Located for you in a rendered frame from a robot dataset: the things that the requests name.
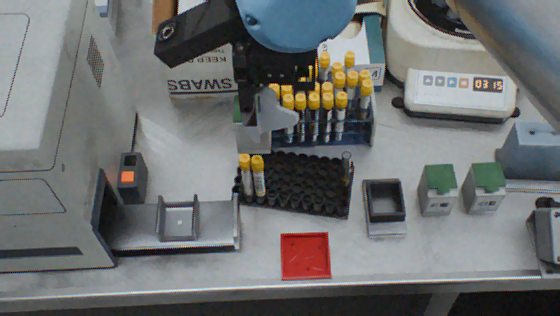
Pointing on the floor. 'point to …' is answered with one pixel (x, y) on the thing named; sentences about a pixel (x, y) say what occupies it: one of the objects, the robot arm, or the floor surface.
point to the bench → (214, 161)
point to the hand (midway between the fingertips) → (252, 115)
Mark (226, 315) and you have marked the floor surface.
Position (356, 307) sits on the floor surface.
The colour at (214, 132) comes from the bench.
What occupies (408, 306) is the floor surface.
